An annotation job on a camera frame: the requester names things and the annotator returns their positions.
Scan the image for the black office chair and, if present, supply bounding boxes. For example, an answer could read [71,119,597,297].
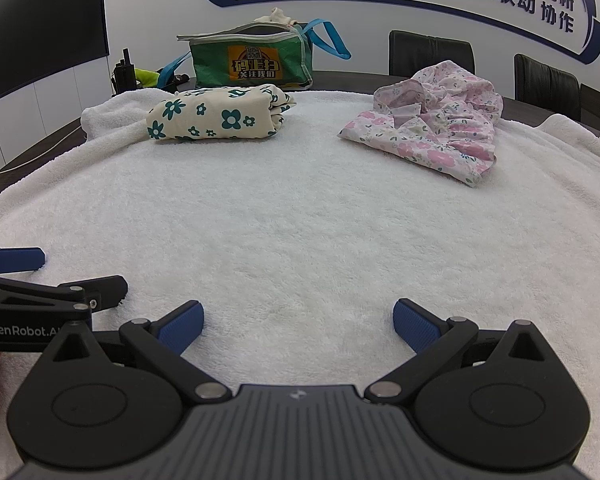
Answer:
[513,53,581,122]
[579,82,600,123]
[388,30,476,77]

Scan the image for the pink floral garment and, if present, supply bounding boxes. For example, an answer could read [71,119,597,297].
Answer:
[337,60,504,189]

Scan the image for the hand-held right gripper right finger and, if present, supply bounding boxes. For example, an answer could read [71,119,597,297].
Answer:
[365,298,561,405]

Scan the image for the black wall screen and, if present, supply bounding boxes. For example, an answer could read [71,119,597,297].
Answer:
[0,0,110,111]

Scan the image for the cream folded cloth teal flowers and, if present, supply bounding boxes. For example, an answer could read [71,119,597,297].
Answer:
[146,85,298,144]

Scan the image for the green bag blue straps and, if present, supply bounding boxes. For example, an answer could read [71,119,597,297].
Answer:
[159,17,352,93]

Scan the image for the blue wall lettering sign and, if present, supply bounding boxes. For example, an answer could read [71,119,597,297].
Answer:
[189,0,600,66]

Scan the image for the white towel blanket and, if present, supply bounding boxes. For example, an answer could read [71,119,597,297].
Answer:
[0,86,600,480]

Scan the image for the black walkie-talkie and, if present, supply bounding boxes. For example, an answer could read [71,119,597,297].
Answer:
[111,48,137,97]

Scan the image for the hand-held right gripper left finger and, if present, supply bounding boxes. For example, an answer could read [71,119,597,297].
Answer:
[40,300,233,404]

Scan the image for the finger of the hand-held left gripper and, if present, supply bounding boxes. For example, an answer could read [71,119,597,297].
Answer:
[57,275,129,312]
[0,246,47,276]

